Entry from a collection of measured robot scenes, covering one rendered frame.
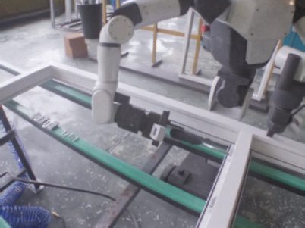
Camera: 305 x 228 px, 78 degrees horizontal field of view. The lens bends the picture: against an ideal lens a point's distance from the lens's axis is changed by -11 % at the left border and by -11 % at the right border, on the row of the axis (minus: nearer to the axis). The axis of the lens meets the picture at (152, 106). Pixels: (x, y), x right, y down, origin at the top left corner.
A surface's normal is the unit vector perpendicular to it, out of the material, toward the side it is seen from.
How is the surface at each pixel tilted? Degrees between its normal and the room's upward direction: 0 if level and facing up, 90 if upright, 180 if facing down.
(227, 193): 0
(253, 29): 91
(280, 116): 90
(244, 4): 87
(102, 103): 73
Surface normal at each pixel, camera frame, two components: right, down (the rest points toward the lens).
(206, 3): 0.26, 0.67
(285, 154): -0.50, 0.47
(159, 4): 0.15, 0.32
